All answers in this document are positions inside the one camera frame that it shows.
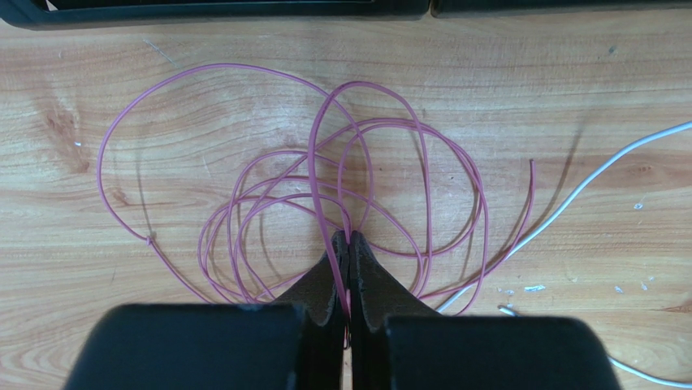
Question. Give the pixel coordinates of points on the black compartment organizer tray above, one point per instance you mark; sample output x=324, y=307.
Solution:
x=52, y=15

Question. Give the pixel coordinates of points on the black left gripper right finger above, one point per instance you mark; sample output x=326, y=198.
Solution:
x=384, y=319

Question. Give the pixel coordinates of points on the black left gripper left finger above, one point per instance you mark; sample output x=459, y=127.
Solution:
x=309, y=328

